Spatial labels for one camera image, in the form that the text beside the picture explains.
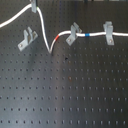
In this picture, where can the grey cable clip middle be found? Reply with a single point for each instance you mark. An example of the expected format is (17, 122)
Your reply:
(73, 36)

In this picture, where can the grey cable clip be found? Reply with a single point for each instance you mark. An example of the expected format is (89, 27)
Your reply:
(34, 5)
(73, 36)
(108, 28)
(29, 37)

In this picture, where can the grey cable clip left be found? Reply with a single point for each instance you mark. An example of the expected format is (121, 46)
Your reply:
(29, 37)

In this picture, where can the grey cable clip right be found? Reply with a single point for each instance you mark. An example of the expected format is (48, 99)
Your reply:
(108, 28)

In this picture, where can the grey cable clip top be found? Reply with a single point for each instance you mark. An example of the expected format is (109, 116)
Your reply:
(34, 5)

